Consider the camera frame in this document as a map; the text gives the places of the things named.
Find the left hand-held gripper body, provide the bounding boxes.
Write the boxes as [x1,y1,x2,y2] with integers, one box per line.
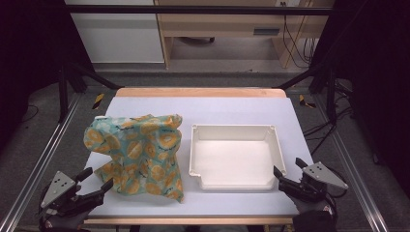
[38,170,89,220]

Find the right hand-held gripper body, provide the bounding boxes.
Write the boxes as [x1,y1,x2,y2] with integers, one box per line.
[278,160,349,204]

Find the white plastic tray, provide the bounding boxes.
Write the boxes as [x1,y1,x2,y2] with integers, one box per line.
[188,124,287,191]

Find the teal orange-print fabric bag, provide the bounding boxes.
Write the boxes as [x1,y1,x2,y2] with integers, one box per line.
[82,113,185,204]

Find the person's left hand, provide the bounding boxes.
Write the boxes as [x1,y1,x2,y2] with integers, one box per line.
[39,208,90,232]

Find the person's right hand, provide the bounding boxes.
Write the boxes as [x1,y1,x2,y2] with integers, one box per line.
[290,196,337,232]

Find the yellow black tape piece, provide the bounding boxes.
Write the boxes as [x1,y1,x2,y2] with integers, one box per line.
[92,93,106,110]
[298,94,317,109]

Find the black curtain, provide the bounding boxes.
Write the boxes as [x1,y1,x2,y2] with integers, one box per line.
[0,0,95,153]
[310,0,410,197]

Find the white cabinet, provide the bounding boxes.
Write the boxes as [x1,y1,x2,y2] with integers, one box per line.
[64,0,165,65]

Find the light wooden desk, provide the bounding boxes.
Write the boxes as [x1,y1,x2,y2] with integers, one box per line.
[154,0,337,70]

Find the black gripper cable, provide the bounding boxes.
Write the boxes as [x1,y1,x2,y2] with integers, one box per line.
[324,167,349,225]

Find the aluminium rail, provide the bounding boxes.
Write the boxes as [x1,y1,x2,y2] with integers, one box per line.
[313,93,392,232]
[0,93,82,232]

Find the black floor cables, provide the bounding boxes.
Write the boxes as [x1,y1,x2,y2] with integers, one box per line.
[302,105,356,157]

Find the black frame strut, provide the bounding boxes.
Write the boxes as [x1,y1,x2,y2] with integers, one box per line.
[57,62,123,124]
[274,63,340,126]

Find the black cables under desk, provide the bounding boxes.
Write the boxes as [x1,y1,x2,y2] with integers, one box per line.
[281,1,319,69]

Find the black horizontal frame bar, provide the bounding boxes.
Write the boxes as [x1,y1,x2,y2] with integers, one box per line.
[66,4,335,16]

